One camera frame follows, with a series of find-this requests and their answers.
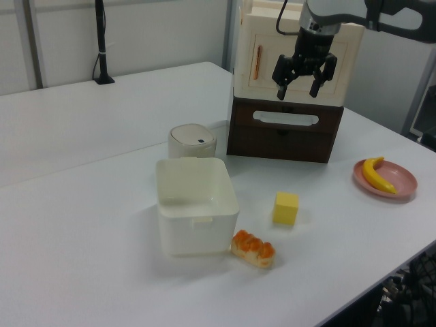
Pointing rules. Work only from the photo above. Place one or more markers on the cream plastic storage box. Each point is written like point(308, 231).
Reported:
point(248, 41)

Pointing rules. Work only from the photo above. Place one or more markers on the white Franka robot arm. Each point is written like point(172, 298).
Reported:
point(391, 13)

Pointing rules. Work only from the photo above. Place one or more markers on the small beige trash can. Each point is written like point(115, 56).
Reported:
point(190, 141)

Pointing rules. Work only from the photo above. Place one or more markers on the toy bread with orange topping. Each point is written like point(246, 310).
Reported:
point(253, 248)

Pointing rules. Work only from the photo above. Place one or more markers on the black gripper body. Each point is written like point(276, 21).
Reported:
point(313, 51)

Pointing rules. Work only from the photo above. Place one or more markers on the grey metal partition post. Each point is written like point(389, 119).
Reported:
point(34, 44)

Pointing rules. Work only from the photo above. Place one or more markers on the black equipment under table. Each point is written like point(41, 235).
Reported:
point(412, 293)

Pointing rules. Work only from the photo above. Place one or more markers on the white open plastic bin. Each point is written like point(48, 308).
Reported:
point(190, 231)

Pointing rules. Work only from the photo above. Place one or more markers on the yellow toy banana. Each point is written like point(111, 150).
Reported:
point(373, 175)

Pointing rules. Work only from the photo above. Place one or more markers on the dark wood drawer cabinet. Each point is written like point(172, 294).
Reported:
point(282, 143)

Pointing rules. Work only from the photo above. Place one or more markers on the pink plate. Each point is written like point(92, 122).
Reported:
point(403, 178)

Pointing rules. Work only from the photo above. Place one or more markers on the yellow block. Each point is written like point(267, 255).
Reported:
point(286, 207)

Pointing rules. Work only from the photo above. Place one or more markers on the black pole stand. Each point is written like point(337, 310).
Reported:
point(101, 44)

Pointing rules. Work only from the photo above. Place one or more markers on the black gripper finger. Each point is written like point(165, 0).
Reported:
point(323, 76)
point(282, 75)

